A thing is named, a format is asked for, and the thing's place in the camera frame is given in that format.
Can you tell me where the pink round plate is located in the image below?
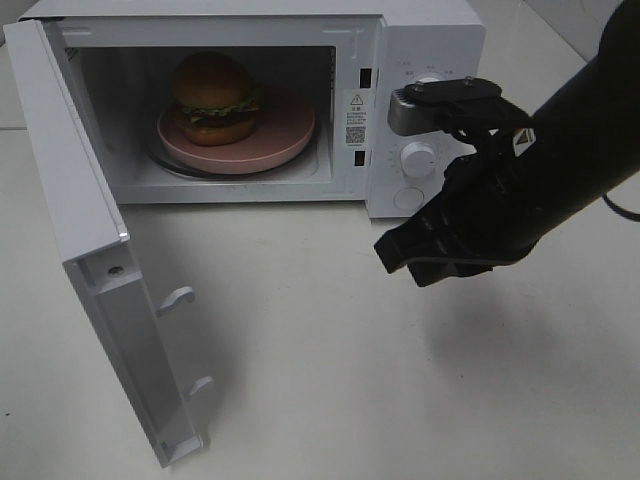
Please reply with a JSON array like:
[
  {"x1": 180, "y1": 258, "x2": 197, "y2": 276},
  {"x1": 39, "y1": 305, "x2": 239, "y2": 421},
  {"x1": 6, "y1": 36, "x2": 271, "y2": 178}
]
[{"x1": 156, "y1": 87, "x2": 316, "y2": 174}]

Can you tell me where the glass microwave turntable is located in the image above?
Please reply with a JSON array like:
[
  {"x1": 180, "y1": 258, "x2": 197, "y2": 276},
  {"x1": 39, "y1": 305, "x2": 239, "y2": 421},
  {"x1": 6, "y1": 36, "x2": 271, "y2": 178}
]
[{"x1": 144, "y1": 138, "x2": 326, "y2": 183}]

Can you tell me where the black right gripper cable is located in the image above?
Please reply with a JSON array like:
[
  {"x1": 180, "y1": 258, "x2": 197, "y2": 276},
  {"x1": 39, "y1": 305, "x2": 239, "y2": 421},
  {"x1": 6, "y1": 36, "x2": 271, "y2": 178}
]
[{"x1": 434, "y1": 99, "x2": 640, "y2": 219}]

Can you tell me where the white warning label sticker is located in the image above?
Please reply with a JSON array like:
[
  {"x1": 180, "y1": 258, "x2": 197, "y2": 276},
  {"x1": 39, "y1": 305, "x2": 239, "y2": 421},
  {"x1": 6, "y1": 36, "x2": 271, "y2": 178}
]
[{"x1": 341, "y1": 89, "x2": 371, "y2": 148}]

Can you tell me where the white microwave door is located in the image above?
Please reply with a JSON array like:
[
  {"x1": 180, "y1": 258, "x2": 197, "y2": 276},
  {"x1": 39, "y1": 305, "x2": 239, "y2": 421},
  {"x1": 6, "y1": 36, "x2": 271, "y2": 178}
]
[{"x1": 4, "y1": 20, "x2": 204, "y2": 467}]

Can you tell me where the white microwave knob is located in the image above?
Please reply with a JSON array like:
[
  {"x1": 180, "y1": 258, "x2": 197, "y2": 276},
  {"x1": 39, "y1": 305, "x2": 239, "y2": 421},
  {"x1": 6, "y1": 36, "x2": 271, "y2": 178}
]
[
  {"x1": 400, "y1": 142, "x2": 437, "y2": 178},
  {"x1": 415, "y1": 73, "x2": 442, "y2": 84}
]

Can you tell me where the toy burger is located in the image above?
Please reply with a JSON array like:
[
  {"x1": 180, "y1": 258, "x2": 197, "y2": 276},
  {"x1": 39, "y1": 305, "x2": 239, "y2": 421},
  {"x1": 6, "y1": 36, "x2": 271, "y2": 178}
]
[{"x1": 171, "y1": 52, "x2": 261, "y2": 146}]

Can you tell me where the white microwave oven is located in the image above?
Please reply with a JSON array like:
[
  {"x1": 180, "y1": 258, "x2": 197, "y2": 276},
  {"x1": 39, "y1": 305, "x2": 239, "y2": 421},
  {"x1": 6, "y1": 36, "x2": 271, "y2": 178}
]
[{"x1": 5, "y1": 1, "x2": 485, "y2": 218}]

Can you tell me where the round white door button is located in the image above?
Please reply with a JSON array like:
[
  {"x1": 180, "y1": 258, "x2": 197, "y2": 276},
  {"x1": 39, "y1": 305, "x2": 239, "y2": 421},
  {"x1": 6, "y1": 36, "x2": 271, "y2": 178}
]
[{"x1": 393, "y1": 187, "x2": 424, "y2": 212}]

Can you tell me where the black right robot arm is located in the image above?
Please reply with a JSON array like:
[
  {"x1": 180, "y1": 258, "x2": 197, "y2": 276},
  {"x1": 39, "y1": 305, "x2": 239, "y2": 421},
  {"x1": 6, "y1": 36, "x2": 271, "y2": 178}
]
[{"x1": 374, "y1": 1, "x2": 639, "y2": 287}]

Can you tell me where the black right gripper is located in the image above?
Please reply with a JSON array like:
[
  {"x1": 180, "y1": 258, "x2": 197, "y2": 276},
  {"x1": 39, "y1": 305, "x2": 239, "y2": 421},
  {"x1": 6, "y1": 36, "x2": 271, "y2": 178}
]
[{"x1": 374, "y1": 125, "x2": 545, "y2": 287}]

